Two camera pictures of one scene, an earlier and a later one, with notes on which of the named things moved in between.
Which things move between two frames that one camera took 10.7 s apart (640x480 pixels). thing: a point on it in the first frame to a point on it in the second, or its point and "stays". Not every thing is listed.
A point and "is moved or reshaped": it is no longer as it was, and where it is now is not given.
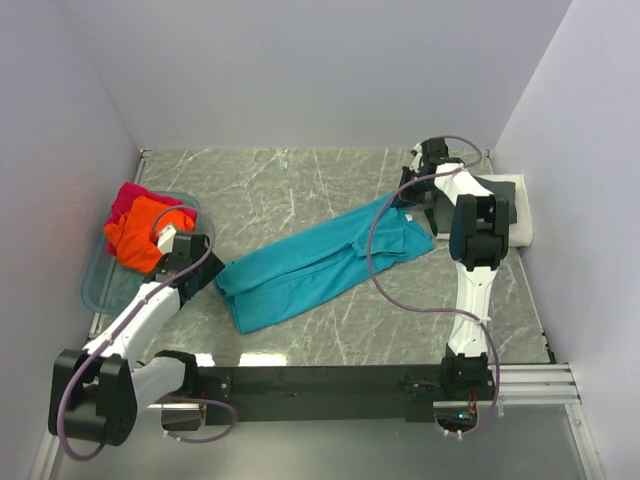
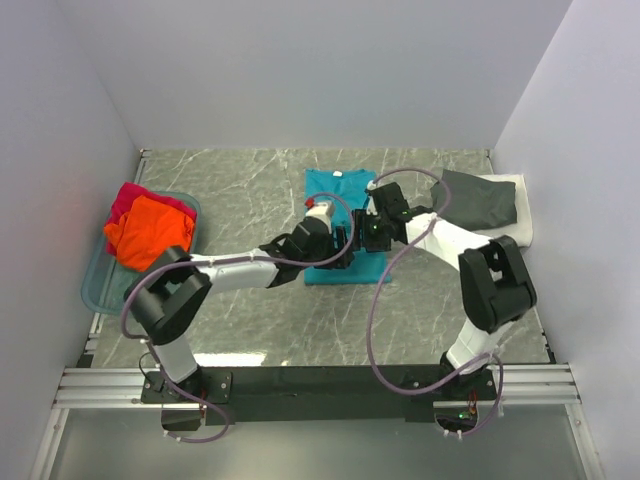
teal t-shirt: x=325 y=262 is moved or reshaped
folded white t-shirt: x=520 y=234 stays
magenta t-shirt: x=128 y=193 stays
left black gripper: x=212 y=266 to x=341 y=239
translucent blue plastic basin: x=110 y=286 stays
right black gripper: x=404 y=198 to x=362 y=218
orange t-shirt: x=134 y=234 stays
